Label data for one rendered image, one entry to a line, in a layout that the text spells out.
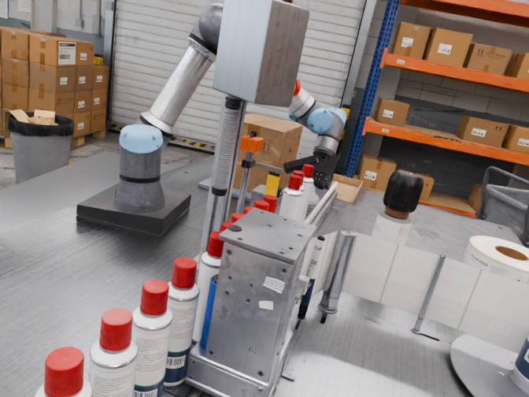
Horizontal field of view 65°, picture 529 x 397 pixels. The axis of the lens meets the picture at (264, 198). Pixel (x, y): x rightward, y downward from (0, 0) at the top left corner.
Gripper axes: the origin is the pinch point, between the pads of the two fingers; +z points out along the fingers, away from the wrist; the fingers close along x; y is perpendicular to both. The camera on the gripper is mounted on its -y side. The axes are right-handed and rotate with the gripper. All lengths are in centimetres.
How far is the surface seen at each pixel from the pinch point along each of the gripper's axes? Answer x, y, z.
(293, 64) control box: -60, 1, -16
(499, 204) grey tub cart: 167, 101, -72
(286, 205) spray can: -23.2, 0.6, 5.1
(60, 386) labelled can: -97, 1, 40
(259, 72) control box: -64, -4, -10
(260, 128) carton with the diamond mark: 11.3, -25.7, -27.2
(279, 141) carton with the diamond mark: 12.9, -17.6, -24.3
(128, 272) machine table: -40, -28, 35
